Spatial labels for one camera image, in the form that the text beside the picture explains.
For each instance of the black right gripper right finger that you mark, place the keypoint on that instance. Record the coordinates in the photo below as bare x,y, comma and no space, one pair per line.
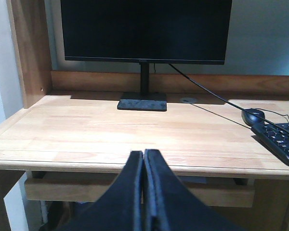
170,206

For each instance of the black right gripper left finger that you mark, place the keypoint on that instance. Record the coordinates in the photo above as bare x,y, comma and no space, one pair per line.
119,208

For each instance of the wooden keyboard tray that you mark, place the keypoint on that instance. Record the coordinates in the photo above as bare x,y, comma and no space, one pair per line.
88,187

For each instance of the wooden desk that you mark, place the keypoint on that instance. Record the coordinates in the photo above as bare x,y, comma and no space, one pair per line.
70,121

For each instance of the black computer mouse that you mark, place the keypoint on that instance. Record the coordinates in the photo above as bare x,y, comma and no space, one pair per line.
253,117

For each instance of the black keyboard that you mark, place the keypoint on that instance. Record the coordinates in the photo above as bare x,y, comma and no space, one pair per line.
276,138

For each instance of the black computer monitor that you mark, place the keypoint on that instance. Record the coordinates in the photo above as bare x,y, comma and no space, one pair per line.
146,32

